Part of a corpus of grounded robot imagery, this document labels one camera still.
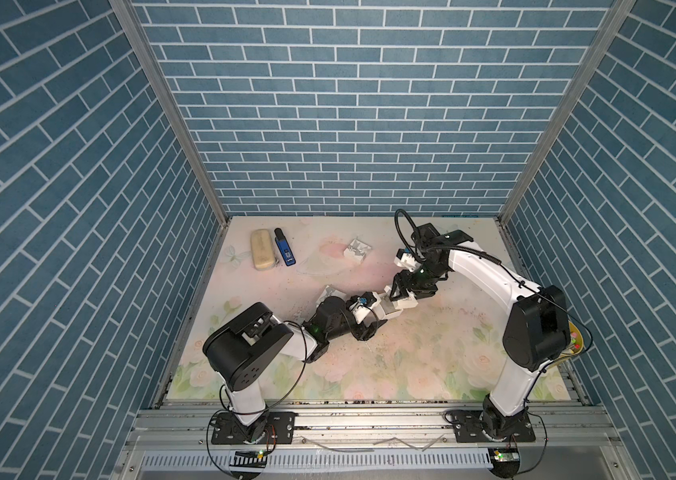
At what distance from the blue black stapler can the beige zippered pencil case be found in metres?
0.03

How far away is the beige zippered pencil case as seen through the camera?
1056 mm

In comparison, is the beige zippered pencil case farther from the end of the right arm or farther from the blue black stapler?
the end of the right arm

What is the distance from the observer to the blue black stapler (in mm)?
1073
